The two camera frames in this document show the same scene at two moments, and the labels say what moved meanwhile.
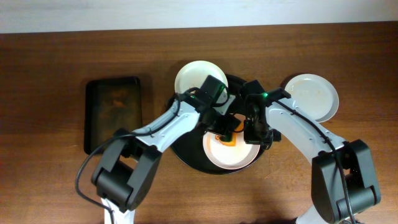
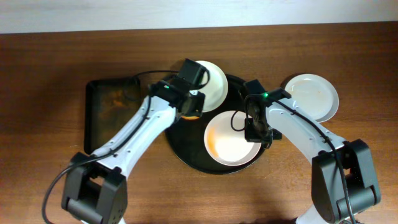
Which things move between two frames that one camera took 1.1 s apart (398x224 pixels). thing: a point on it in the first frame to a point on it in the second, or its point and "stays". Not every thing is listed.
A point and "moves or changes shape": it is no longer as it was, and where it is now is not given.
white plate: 230,157 stays
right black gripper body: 254,134 stays
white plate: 314,95 stays
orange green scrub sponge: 230,140 moves or changes shape
